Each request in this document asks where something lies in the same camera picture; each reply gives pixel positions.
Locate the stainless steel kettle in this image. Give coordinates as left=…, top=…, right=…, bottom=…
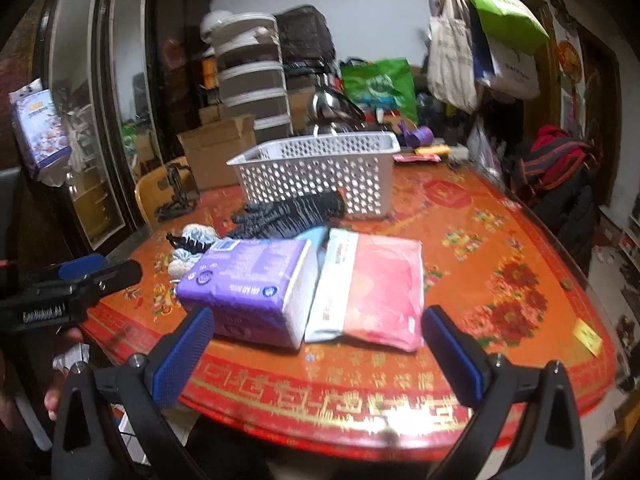
left=304, top=87, right=366, bottom=136

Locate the bright green hanging bag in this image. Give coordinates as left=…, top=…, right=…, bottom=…
left=470, top=0, right=549, bottom=56

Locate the beige canvas tote bag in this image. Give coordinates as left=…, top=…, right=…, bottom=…
left=426, top=0, right=480, bottom=114

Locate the wooden chair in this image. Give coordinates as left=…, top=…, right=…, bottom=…
left=134, top=156, right=200, bottom=230

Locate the white perforated plastic basket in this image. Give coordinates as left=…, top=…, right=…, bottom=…
left=227, top=131, right=400, bottom=219

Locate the black knit glove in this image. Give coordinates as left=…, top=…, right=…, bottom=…
left=227, top=191, right=346, bottom=240

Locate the white plastic drawer tower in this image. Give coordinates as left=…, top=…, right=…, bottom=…
left=201, top=11, right=293, bottom=144

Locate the dark wooden glass cabinet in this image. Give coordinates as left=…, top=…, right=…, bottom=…
left=1, top=0, right=213, bottom=268

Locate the cardboard box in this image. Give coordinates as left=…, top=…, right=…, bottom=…
left=178, top=115, right=256, bottom=191

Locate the pink white tissue pack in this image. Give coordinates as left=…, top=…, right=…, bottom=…
left=304, top=229, right=424, bottom=353

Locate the person's left hand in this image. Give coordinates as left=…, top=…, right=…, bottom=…
left=1, top=326, right=84, bottom=437

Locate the purple tissue pack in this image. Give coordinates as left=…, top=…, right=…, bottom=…
left=176, top=238, right=318, bottom=351

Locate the purple plastic cup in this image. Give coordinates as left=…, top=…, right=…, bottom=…
left=398, top=119, right=434, bottom=150

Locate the blue white snack bag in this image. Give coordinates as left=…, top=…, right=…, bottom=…
left=9, top=78, right=72, bottom=188

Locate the black bag on drawers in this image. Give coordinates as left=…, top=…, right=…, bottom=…
left=274, top=4, right=335, bottom=64

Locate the red striped clothing pile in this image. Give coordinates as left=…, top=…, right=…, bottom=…
left=514, top=125, right=598, bottom=274

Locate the white blue crumpled cloth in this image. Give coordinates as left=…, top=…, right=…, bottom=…
left=166, top=223, right=219, bottom=280

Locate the light blue packet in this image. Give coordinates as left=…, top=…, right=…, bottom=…
left=296, top=226, right=329, bottom=252

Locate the white hanging bag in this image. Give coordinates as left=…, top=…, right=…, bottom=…
left=469, top=6, right=540, bottom=100

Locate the green shopping bag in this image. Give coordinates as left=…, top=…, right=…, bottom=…
left=341, top=58, right=418, bottom=122

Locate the yellow object on table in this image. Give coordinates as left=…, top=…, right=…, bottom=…
left=414, top=144, right=451, bottom=156

